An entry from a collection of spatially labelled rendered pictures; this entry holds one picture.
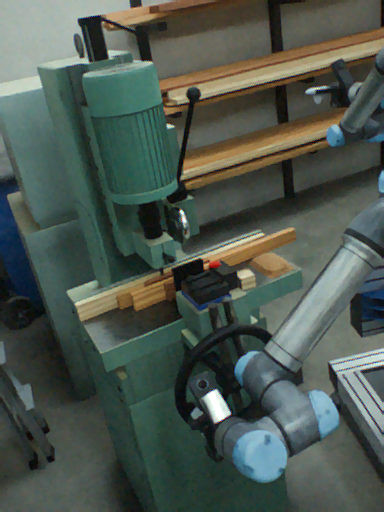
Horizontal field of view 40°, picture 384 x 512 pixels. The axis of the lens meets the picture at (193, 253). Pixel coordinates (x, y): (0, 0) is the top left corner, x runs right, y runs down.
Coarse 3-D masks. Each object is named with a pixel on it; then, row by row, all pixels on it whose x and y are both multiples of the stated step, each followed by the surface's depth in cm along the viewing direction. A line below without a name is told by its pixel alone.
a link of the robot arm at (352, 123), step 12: (372, 72) 156; (372, 84) 157; (360, 96) 163; (372, 96) 160; (348, 108) 171; (360, 108) 165; (372, 108) 164; (348, 120) 172; (360, 120) 169; (336, 132) 177; (348, 132) 176; (360, 132) 179; (336, 144) 179
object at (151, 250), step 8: (136, 232) 146; (136, 240) 146; (144, 240) 141; (152, 240) 140; (160, 240) 139; (168, 240) 139; (136, 248) 149; (144, 248) 141; (152, 248) 137; (160, 248) 138; (168, 248) 139; (144, 256) 144; (152, 256) 138; (160, 256) 139; (152, 264) 140; (160, 264) 140; (168, 264) 141
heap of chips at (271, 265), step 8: (264, 256) 152; (272, 256) 151; (256, 264) 152; (264, 264) 149; (272, 264) 148; (280, 264) 148; (288, 264) 149; (264, 272) 148; (272, 272) 147; (280, 272) 147
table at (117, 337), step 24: (240, 264) 156; (264, 288) 144; (288, 288) 148; (120, 312) 143; (144, 312) 141; (168, 312) 139; (96, 336) 134; (120, 336) 132; (144, 336) 131; (168, 336) 135; (192, 336) 132; (120, 360) 130
